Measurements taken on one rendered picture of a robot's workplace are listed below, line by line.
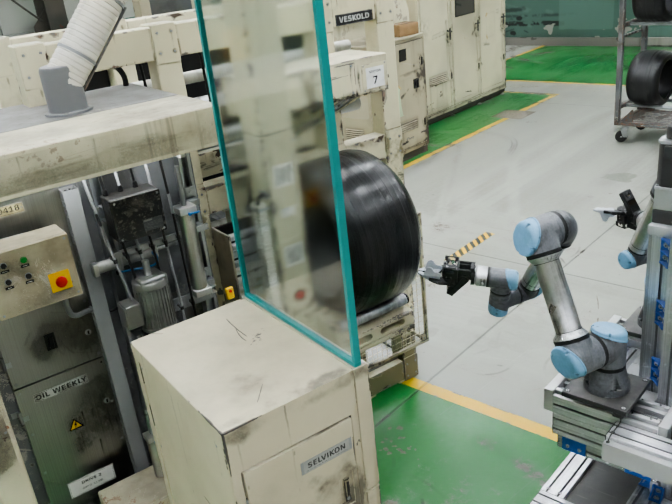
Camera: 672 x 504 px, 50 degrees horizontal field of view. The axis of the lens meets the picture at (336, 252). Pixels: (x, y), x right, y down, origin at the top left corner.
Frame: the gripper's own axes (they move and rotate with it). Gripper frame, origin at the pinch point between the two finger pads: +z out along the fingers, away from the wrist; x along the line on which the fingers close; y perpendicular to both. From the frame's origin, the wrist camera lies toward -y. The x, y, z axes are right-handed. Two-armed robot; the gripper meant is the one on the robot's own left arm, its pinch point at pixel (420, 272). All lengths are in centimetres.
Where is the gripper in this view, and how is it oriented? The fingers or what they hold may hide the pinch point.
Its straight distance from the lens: 271.7
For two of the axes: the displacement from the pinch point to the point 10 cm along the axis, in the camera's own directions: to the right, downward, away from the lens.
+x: -2.2, 6.9, -6.9
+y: -0.6, -7.2, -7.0
